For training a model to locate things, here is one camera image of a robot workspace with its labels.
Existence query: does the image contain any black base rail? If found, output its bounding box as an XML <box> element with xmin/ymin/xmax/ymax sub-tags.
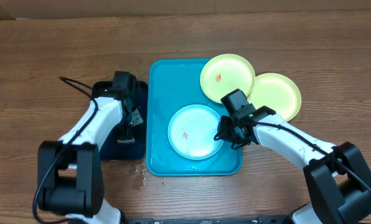
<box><xmin>121</xmin><ymin>215</ymin><xmax>294</xmax><ymax>224</ymax></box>

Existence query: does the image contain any yellow plate with long stain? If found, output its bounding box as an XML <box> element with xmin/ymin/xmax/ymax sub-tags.
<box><xmin>247</xmin><ymin>73</ymin><xmax>301</xmax><ymax>121</ymax></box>

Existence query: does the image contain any teal plastic tray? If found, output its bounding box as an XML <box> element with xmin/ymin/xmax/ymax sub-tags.
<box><xmin>145</xmin><ymin>58</ymin><xmax>242</xmax><ymax>177</ymax></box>

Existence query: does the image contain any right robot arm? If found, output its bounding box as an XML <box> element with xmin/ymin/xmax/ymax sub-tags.
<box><xmin>214</xmin><ymin>89</ymin><xmax>371</xmax><ymax>224</ymax></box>

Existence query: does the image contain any green scrubbing sponge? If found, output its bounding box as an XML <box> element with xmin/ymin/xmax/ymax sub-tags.
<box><xmin>117</xmin><ymin>138</ymin><xmax>135</xmax><ymax>144</ymax></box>

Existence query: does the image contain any black rectangular tray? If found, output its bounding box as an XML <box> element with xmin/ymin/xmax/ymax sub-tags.
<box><xmin>92</xmin><ymin>80</ymin><xmax>148</xmax><ymax>160</ymax></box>

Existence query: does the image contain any yellow plate with small stain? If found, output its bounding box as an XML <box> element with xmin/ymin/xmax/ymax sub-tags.
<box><xmin>200</xmin><ymin>54</ymin><xmax>256</xmax><ymax>103</ymax></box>

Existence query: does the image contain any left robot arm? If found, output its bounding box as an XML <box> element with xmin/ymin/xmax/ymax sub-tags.
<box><xmin>32</xmin><ymin>71</ymin><xmax>148</xmax><ymax>224</ymax></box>

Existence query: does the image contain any light blue plate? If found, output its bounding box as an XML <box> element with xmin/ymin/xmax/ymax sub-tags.
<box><xmin>167</xmin><ymin>105</ymin><xmax>223</xmax><ymax>161</ymax></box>

